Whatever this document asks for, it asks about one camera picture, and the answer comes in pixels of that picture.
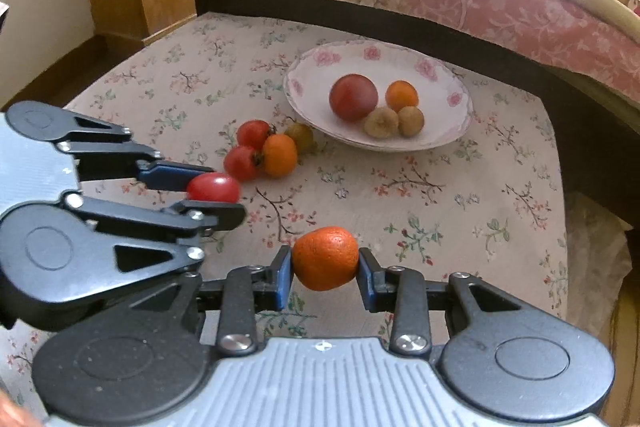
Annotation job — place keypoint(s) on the brown longan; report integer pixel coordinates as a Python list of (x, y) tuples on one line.
[(410, 121), (382, 123)]

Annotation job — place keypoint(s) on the red tomato cluster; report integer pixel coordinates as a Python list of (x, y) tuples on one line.
[(243, 163), (254, 133)]

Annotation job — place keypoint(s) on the small orange tomato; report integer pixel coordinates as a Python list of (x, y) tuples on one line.
[(400, 94)]

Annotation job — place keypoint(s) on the greenish brown tomato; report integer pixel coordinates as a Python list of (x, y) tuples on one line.
[(302, 136)]

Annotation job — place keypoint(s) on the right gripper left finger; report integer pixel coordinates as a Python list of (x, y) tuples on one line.
[(149, 359)]

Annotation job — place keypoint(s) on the red tomato cluster back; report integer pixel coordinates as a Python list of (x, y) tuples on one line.
[(254, 133)]

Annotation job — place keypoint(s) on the floral tablecloth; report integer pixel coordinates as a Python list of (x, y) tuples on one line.
[(489, 203)]

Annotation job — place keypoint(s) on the large red tomato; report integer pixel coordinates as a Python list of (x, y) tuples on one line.
[(353, 97)]

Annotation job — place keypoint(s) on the small red cherry tomato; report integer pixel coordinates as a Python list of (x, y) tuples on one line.
[(214, 187)]

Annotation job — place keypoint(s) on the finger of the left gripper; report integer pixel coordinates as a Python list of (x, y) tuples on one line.
[(100, 150), (60, 263)]

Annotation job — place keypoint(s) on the white floral plate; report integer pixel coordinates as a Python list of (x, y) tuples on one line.
[(443, 99)]

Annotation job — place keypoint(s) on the large orange tangerine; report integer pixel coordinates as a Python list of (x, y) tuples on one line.
[(325, 259)]

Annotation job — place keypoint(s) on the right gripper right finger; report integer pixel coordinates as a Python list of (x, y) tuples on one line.
[(493, 351)]

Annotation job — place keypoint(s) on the red tomato cluster front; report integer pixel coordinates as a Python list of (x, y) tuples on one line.
[(243, 163)]

